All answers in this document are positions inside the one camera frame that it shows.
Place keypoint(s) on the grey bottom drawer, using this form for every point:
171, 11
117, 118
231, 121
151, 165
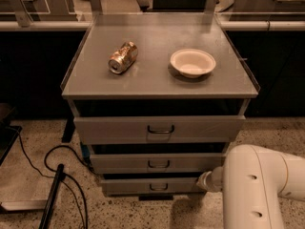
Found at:
149, 186

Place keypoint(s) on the grey drawer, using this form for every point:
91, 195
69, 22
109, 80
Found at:
155, 163
149, 186
158, 129

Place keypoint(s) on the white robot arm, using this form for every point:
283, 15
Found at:
251, 181

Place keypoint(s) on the grey drawer cabinet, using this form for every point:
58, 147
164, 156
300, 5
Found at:
151, 86

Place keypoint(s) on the grey top drawer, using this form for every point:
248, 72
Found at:
158, 129

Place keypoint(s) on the grey middle drawer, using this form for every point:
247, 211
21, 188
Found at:
155, 163

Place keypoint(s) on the crushed gold soda can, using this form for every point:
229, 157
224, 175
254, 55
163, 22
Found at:
122, 59

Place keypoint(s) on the white paper bowl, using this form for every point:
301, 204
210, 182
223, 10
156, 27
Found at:
192, 63

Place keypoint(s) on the dark tray left edge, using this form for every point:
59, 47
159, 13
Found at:
8, 136

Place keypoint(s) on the black bar on floor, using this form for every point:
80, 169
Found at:
45, 220

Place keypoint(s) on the white horizontal rail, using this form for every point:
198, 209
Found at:
226, 26

